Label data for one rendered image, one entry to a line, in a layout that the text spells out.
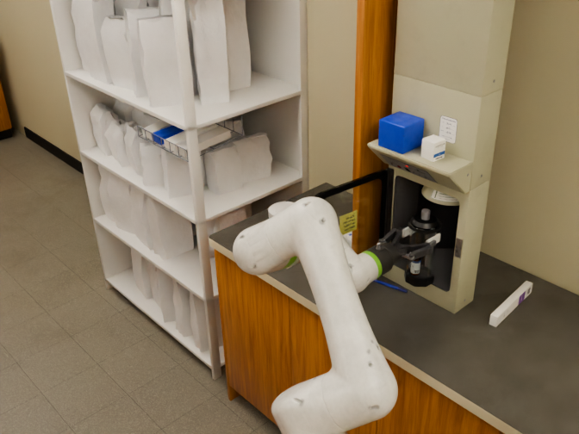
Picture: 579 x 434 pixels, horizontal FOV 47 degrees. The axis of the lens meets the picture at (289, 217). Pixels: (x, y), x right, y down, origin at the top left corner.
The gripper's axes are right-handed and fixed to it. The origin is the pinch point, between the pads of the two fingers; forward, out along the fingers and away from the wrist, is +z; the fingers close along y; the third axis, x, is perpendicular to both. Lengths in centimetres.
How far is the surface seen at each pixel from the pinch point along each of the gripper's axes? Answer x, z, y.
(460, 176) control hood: -27.4, -4.1, -14.0
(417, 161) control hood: -30.1, -9.1, -1.9
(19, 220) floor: 121, -24, 332
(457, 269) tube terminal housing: 8.6, 2.3, -13.3
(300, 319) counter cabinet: 42, -24, 34
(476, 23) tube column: -70, 2, -10
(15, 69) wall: 54, 47, 471
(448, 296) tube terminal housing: 21.0, 2.4, -10.9
